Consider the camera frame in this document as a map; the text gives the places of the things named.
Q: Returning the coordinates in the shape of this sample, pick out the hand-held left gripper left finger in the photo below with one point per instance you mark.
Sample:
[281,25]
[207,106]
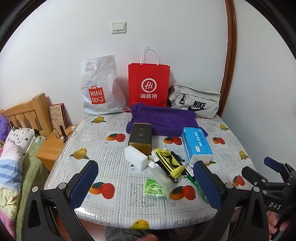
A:
[84,182]

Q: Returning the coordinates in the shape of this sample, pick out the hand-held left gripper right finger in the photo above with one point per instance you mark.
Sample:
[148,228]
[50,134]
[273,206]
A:
[207,183]

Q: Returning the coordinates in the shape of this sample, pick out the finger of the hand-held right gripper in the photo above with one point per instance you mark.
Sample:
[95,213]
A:
[272,162]
[253,175]

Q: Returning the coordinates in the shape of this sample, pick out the green tissue packet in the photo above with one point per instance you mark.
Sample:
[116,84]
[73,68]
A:
[153,188]

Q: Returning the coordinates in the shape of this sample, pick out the person's right hand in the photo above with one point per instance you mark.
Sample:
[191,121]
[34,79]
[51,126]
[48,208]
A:
[274,221]

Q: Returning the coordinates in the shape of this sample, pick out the blue tissue pack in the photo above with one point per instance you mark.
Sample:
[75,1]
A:
[196,143]

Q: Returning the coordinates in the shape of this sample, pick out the wooden nightstand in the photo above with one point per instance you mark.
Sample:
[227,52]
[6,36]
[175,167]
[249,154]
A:
[53,148]

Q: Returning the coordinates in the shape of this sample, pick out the small dark tool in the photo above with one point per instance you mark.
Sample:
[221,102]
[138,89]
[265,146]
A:
[63,133]

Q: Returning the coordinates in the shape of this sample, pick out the green blanket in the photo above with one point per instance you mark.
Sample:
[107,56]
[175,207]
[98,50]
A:
[30,166]

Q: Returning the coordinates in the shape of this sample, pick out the camouflage trousers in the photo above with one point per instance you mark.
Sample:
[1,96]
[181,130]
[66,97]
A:
[115,234]

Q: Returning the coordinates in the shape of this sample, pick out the dark tea tin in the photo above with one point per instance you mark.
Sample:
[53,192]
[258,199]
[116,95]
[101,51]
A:
[140,136]

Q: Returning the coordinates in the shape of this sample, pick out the patterned notebook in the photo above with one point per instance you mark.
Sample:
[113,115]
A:
[56,115]

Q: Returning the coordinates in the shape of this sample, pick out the colourful striped quilt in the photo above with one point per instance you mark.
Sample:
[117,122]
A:
[9,173]

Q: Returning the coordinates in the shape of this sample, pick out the purple towel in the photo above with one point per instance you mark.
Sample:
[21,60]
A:
[166,118]

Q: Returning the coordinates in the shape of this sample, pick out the floral pillow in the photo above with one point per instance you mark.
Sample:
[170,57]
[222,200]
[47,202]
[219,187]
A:
[19,139]

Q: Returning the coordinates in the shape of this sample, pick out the grey waist bag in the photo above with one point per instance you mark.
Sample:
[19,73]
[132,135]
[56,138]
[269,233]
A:
[196,97]

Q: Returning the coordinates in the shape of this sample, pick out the wooden headboard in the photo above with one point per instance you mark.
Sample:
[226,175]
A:
[34,104]

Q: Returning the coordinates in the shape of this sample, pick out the purple plush toy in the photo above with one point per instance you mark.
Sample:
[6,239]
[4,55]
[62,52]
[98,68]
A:
[4,127]

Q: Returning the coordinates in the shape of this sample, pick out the white plastic shopping bag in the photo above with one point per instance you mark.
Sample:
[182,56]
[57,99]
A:
[101,76]

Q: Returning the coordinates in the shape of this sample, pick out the red paper bag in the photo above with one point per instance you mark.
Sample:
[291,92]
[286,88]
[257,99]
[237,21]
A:
[149,71]

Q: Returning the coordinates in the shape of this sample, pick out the wooden door frame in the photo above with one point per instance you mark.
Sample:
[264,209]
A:
[231,46]

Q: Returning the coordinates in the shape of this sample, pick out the white light switch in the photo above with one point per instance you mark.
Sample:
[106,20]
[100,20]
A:
[119,27]

